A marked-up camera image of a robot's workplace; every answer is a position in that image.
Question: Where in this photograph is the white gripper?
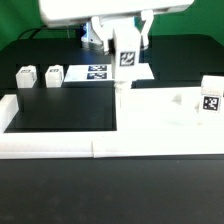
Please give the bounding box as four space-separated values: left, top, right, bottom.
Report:
38 0 194 53

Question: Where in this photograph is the white square table top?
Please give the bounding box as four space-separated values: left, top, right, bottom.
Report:
115 87 224 131

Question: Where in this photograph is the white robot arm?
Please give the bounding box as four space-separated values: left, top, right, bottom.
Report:
38 0 194 52

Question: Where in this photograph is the white sheet with fiducial markers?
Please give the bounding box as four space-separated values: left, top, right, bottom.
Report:
64 63 154 83

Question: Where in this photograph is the white U-shaped obstacle fence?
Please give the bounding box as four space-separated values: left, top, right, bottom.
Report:
0 94 224 159

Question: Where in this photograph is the black cable thick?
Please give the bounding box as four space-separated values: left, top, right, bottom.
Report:
17 26 46 40

